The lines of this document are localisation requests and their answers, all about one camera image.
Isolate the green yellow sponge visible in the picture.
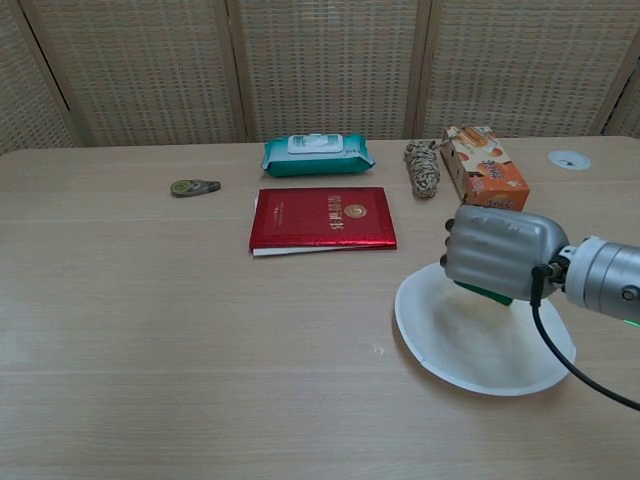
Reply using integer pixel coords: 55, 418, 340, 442
452, 280, 515, 308

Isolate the white cable grommet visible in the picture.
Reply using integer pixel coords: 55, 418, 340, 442
547, 150, 592, 169

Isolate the red certificate book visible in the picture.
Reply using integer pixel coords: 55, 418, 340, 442
248, 187, 399, 257

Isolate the coiled braided rope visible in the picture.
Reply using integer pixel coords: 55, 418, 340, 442
403, 139, 449, 199

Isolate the woven folding screen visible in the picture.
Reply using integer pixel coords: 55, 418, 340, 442
0, 0, 640, 155

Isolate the teal wet wipes pack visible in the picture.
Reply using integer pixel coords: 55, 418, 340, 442
261, 132, 376, 178

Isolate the white plate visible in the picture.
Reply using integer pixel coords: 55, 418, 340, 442
394, 263, 576, 398

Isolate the green correction tape dispenser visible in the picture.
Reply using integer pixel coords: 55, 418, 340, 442
169, 178, 222, 197

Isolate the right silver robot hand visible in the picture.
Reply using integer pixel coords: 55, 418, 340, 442
438, 204, 571, 301

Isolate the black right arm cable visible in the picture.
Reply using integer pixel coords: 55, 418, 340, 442
529, 264, 640, 411

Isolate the orange snack box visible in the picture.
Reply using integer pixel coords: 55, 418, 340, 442
441, 125, 531, 213

